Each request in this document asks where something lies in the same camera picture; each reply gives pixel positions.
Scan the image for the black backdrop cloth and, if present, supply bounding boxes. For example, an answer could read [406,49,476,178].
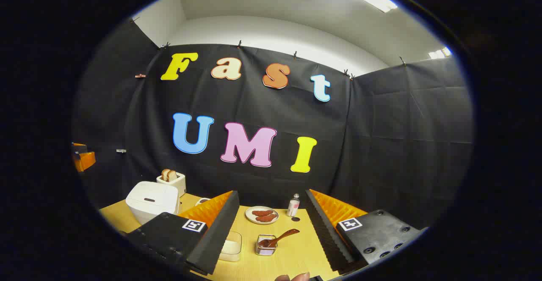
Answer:
[72,17,474,231]

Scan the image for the white round plate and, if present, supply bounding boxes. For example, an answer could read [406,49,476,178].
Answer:
[245,206,279,225]

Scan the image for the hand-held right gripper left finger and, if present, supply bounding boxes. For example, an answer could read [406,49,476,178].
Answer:
[126,190,240,275]

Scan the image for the metal wire chopstick holder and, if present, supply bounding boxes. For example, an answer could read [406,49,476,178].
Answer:
[255,234,278,256]

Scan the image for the white toaster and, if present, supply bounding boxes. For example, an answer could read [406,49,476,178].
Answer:
[156,172,187,198]

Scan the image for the clear bottle with pink label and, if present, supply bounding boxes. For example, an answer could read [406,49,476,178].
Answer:
[287,193,301,218]

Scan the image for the white rice cooker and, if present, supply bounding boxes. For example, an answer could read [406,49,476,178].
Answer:
[125,181,180,225]

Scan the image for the brown wooden spoon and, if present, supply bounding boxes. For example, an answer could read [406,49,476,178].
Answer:
[258,229,300,248]

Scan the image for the row of black cloth clips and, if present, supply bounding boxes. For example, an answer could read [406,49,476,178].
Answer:
[130,17,407,80]

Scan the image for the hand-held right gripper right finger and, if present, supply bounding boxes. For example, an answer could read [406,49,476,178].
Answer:
[305,189,428,273]

